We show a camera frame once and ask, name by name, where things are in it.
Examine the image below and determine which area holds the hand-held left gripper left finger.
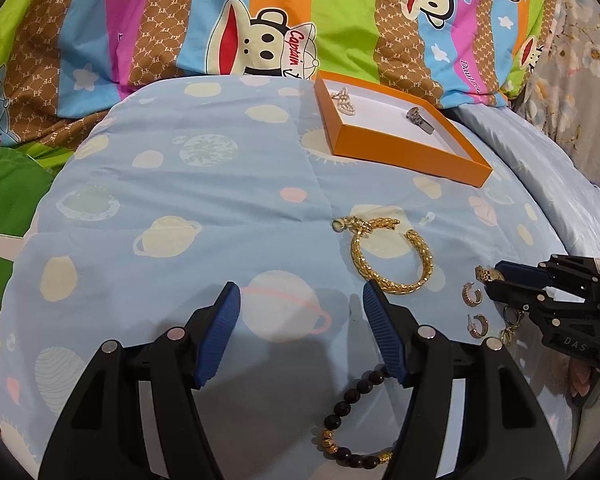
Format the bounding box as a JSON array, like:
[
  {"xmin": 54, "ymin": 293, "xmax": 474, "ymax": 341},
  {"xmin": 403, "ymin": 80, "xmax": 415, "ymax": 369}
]
[{"xmin": 39, "ymin": 281, "xmax": 242, "ymax": 480}]

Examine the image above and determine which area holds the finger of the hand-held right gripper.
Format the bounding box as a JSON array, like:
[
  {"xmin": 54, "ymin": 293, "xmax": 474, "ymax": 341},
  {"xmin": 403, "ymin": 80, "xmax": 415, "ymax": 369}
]
[
  {"xmin": 495, "ymin": 260, "xmax": 551, "ymax": 286},
  {"xmin": 485, "ymin": 282, "xmax": 546, "ymax": 311}
]

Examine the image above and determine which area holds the grey floral pillow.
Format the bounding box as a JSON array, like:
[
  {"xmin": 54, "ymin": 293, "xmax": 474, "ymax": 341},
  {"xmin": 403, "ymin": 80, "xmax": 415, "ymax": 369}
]
[{"xmin": 515, "ymin": 0, "xmax": 600, "ymax": 181}]

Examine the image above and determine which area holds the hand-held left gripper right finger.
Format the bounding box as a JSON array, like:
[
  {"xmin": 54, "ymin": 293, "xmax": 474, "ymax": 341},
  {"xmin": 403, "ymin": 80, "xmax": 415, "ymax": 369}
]
[{"xmin": 362, "ymin": 280, "xmax": 567, "ymax": 480}]

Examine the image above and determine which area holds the silver metal clasp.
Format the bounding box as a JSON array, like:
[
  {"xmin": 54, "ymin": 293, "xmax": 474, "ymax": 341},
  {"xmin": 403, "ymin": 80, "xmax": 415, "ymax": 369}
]
[{"xmin": 405, "ymin": 106, "xmax": 436, "ymax": 135}]

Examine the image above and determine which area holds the rose gold hoop earring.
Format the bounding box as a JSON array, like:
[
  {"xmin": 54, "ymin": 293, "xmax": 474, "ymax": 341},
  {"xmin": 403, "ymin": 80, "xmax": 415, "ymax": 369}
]
[
  {"xmin": 466, "ymin": 313, "xmax": 488, "ymax": 341},
  {"xmin": 461, "ymin": 282, "xmax": 486, "ymax": 307}
]

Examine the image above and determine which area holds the black bead bracelet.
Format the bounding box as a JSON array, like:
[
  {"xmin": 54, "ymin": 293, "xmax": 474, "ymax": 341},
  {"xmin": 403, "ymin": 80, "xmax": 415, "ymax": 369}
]
[{"xmin": 321, "ymin": 369, "xmax": 396, "ymax": 467}]

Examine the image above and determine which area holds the orange jewelry box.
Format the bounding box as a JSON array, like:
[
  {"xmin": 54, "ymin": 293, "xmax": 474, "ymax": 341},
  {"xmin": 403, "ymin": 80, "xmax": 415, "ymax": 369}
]
[{"xmin": 313, "ymin": 71, "xmax": 494, "ymax": 191}]

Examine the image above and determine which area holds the pearl necklace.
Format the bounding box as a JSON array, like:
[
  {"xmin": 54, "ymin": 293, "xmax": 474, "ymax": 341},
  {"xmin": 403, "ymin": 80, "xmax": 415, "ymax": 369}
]
[{"xmin": 330, "ymin": 87, "xmax": 357, "ymax": 117}]

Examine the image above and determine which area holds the plain light blue pillow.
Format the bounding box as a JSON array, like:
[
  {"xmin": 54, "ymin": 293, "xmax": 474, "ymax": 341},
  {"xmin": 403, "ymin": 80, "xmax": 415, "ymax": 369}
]
[{"xmin": 452, "ymin": 102, "xmax": 600, "ymax": 263}]

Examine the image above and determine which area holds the gold chain bracelet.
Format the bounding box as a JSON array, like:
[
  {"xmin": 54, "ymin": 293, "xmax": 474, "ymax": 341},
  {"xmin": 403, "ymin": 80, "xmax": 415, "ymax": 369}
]
[{"xmin": 350, "ymin": 229, "xmax": 435, "ymax": 297}]

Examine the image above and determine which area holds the light blue planet quilt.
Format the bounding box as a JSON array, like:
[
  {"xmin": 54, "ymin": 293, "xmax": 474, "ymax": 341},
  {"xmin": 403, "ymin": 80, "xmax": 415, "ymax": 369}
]
[{"xmin": 0, "ymin": 74, "xmax": 588, "ymax": 480}]

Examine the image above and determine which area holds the striped cartoon monkey blanket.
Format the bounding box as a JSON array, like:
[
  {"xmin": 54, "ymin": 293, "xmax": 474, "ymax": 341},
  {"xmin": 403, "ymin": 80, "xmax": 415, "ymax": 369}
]
[{"xmin": 0, "ymin": 0, "xmax": 563, "ymax": 151}]

